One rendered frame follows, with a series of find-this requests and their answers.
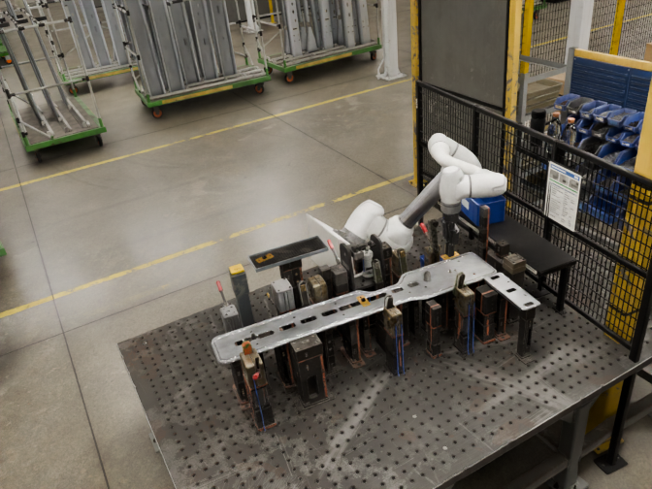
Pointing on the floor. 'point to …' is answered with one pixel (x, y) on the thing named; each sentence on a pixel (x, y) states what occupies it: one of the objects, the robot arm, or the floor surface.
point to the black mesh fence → (609, 462)
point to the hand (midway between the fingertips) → (449, 248)
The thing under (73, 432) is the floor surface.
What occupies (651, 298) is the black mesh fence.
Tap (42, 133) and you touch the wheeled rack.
